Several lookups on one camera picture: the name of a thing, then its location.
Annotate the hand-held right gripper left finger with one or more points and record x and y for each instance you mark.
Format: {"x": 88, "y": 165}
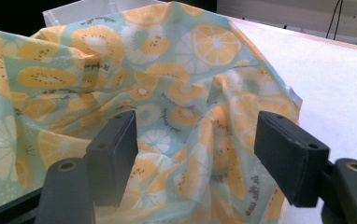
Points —
{"x": 114, "y": 158}

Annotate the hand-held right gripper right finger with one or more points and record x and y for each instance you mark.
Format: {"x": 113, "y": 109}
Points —
{"x": 288, "y": 158}

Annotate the fruit print cloth bag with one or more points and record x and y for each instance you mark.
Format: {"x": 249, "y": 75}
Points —
{"x": 74, "y": 77}

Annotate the white plastic box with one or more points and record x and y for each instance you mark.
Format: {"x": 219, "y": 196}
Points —
{"x": 83, "y": 11}

